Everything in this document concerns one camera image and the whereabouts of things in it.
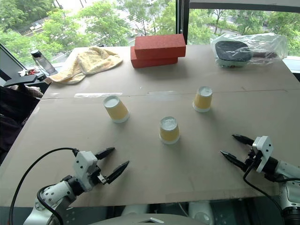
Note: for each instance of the clear plastic bag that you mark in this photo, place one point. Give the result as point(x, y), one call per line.
point(267, 47)

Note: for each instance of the clear water bottle black cap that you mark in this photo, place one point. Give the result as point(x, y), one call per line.
point(44, 63)

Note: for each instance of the red brick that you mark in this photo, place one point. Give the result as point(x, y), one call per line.
point(160, 45)
point(152, 62)

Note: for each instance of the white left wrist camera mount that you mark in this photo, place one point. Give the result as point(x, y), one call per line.
point(83, 164)

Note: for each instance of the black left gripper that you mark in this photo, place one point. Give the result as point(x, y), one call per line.
point(96, 175)

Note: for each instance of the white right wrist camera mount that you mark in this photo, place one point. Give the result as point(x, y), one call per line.
point(263, 150)

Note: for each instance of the brown cardboard sheet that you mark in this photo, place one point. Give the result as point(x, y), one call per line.
point(201, 75)
point(145, 168)

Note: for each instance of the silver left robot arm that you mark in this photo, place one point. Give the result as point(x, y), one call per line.
point(55, 193)

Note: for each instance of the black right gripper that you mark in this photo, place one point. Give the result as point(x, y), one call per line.
point(252, 159)

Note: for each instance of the silver robot torso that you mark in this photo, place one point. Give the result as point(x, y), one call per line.
point(145, 219)

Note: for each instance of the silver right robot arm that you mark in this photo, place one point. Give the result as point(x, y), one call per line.
point(289, 173)

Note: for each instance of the dark window frame post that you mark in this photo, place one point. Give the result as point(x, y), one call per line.
point(182, 21)

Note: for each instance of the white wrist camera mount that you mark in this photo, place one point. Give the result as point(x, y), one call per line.
point(263, 150)
point(83, 164)

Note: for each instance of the dark padded object in bag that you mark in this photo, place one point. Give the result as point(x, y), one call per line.
point(232, 50)

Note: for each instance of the yellow paper cup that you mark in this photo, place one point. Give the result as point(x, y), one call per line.
point(117, 111)
point(169, 133)
point(202, 100)

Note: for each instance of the pale yellow towel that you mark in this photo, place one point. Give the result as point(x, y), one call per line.
point(93, 62)

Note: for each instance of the black metal stand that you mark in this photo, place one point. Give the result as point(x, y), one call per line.
point(23, 79)

